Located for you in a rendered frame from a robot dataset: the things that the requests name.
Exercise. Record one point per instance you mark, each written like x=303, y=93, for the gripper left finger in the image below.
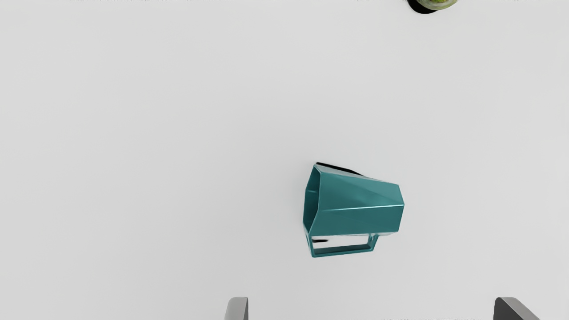
x=237, y=310

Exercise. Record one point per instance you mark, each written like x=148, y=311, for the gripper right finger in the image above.
x=511, y=310

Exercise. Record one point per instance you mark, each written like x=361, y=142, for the teal faceted mug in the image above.
x=355, y=204

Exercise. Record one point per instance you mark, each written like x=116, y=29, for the green round fruit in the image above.
x=438, y=3

